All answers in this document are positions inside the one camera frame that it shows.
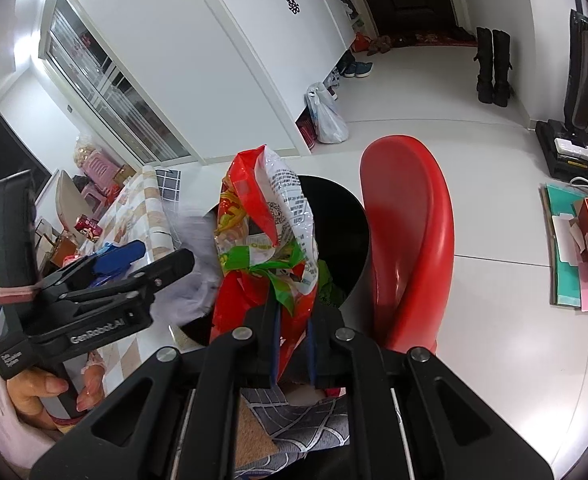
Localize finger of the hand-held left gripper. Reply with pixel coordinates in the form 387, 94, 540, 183
64, 249, 196, 311
36, 240, 147, 293

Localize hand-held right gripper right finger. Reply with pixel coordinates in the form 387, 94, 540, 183
306, 305, 557, 480

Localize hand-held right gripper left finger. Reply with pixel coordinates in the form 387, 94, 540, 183
28, 305, 282, 480

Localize red snack bag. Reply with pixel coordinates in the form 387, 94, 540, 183
211, 145, 325, 386

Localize green plastic bag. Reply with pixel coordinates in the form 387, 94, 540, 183
319, 259, 345, 307

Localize black trash bin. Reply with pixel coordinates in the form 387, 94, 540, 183
181, 175, 375, 348

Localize person's left forearm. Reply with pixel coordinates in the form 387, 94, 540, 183
0, 405, 67, 466

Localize person's left hand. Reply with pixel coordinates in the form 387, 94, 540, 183
6, 370, 104, 431

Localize red drink can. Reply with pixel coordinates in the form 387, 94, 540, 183
76, 215, 102, 241

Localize beige chair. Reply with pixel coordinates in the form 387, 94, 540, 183
54, 169, 107, 233

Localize grey patterned garment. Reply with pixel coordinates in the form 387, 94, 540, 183
239, 387, 349, 480

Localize pink plastic stool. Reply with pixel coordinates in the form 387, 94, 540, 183
81, 156, 124, 196

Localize red plastic chair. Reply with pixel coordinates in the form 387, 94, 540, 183
359, 135, 456, 356

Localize sliding glass door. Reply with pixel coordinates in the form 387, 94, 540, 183
38, 0, 192, 166

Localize white shopping bag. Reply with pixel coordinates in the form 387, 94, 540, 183
305, 82, 349, 144

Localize white cabinet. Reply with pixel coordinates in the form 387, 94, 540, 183
176, 0, 369, 163

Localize teal paper folder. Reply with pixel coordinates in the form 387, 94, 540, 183
539, 182, 588, 306

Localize blue shoes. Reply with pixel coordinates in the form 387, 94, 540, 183
343, 61, 375, 79

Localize black boot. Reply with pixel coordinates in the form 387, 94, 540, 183
491, 30, 515, 107
475, 26, 496, 103

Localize red doormat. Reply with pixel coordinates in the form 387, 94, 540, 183
389, 27, 475, 47

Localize black upright vacuum cleaner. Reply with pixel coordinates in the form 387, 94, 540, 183
535, 9, 588, 183

